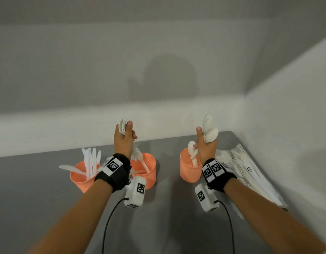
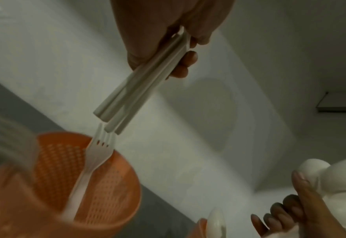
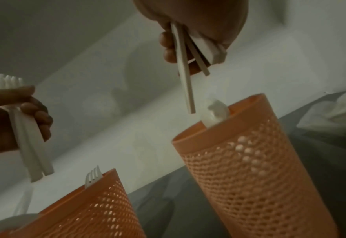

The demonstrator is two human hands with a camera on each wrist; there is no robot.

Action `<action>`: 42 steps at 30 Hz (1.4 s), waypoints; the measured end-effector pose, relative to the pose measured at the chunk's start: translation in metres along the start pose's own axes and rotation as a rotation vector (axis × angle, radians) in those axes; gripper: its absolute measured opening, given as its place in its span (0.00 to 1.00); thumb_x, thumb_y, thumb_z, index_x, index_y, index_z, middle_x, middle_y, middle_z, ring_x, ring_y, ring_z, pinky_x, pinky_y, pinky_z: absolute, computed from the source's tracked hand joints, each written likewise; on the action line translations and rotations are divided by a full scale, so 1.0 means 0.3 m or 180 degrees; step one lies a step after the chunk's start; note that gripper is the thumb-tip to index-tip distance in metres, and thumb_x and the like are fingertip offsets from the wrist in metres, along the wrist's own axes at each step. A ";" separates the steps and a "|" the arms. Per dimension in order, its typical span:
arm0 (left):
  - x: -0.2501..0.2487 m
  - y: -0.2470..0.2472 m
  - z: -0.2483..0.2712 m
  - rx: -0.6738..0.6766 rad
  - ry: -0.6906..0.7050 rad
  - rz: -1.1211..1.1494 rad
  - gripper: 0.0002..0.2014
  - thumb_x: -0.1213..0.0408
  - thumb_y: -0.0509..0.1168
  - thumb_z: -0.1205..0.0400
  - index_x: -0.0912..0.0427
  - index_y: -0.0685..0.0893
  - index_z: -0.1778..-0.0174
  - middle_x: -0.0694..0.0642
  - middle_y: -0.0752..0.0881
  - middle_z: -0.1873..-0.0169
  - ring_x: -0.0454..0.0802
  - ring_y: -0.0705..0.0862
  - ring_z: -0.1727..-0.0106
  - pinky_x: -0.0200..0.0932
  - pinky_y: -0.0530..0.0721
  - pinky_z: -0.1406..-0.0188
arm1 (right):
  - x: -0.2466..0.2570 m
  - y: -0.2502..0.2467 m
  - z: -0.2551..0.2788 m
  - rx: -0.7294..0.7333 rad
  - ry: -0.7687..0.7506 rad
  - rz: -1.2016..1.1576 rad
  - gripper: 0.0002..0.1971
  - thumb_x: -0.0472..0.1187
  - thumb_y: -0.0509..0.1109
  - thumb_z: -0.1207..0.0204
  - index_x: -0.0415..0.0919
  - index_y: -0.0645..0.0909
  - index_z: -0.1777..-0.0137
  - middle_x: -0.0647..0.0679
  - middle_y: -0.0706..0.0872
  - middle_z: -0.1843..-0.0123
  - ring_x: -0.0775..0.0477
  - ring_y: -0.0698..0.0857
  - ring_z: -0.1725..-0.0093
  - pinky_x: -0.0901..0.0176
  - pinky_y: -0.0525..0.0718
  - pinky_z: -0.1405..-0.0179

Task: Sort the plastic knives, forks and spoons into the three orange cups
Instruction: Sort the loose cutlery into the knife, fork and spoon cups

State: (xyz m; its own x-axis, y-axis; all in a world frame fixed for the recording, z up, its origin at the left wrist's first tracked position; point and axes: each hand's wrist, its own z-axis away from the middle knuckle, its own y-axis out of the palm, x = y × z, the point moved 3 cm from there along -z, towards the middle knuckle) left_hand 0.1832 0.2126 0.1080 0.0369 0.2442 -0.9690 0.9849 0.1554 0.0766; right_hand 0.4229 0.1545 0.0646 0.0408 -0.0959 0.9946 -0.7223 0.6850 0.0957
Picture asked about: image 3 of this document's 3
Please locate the person's right hand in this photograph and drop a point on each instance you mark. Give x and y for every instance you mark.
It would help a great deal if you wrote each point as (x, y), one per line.
(196, 14)

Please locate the person's left hand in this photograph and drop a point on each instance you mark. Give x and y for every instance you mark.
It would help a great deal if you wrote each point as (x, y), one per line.
(2, 120)

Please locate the bunch of white plastic forks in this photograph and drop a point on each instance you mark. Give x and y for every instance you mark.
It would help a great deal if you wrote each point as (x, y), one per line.
(31, 153)

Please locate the bunch of white plastic spoons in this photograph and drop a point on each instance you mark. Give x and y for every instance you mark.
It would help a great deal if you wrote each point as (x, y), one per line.
(185, 76)

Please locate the white plastic spoon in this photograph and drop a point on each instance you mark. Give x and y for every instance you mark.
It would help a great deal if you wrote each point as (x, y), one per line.
(214, 116)

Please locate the white plastic fork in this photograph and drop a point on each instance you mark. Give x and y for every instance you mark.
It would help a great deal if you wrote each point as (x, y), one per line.
(92, 179)

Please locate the orange mesh cup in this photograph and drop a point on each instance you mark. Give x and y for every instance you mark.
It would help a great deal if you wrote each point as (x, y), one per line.
(249, 174)
(96, 213)

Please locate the clear plastic zip bag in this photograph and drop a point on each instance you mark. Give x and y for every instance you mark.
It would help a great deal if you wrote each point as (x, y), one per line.
(337, 109)

